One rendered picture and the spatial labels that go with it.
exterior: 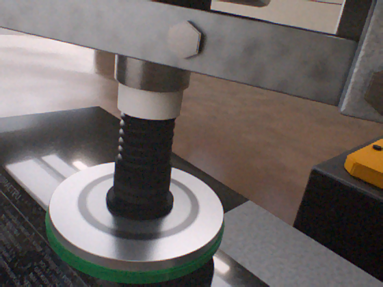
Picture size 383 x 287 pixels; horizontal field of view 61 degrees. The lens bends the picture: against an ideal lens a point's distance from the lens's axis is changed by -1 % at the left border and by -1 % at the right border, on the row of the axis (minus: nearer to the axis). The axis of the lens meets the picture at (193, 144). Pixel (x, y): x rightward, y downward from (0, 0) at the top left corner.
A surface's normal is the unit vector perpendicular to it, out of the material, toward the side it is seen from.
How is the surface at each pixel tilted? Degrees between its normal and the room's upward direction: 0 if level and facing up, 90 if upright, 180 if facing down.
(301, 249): 0
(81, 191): 0
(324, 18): 90
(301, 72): 90
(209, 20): 90
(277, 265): 0
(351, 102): 90
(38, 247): 45
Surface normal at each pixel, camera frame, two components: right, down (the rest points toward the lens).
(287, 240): 0.14, -0.91
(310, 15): -0.65, 0.21
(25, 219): -0.36, -0.50
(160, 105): 0.39, 0.41
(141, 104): -0.18, 0.36
